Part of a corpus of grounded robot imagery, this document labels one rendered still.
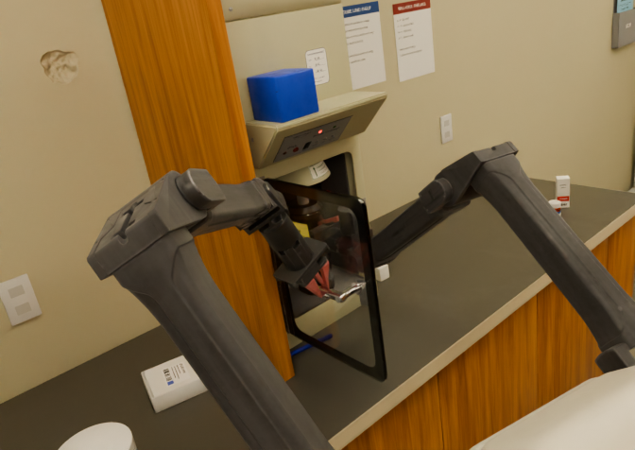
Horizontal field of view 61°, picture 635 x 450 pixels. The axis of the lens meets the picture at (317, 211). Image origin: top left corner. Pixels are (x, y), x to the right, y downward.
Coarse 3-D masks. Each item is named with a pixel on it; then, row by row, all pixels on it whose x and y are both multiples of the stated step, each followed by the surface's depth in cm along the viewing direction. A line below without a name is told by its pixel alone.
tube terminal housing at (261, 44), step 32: (256, 32) 112; (288, 32) 117; (320, 32) 123; (256, 64) 113; (288, 64) 119; (320, 96) 126; (288, 160) 123; (320, 160) 129; (352, 160) 136; (352, 192) 142
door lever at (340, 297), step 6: (354, 282) 105; (324, 288) 105; (330, 288) 105; (354, 288) 104; (360, 288) 104; (324, 294) 105; (330, 294) 103; (336, 294) 102; (342, 294) 102; (348, 294) 103; (336, 300) 102; (342, 300) 102
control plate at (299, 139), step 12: (336, 120) 118; (348, 120) 121; (300, 132) 112; (312, 132) 116; (324, 132) 119; (336, 132) 123; (288, 144) 113; (300, 144) 117; (312, 144) 121; (324, 144) 125; (276, 156) 115; (288, 156) 119
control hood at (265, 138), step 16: (336, 96) 127; (352, 96) 124; (368, 96) 121; (384, 96) 123; (320, 112) 112; (336, 112) 115; (352, 112) 120; (368, 112) 125; (256, 128) 111; (272, 128) 106; (288, 128) 108; (304, 128) 112; (352, 128) 127; (256, 144) 113; (272, 144) 109; (256, 160) 115; (272, 160) 116
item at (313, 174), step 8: (304, 168) 131; (312, 168) 132; (320, 168) 133; (288, 176) 130; (296, 176) 130; (304, 176) 130; (312, 176) 131; (320, 176) 133; (328, 176) 135; (304, 184) 130; (312, 184) 131
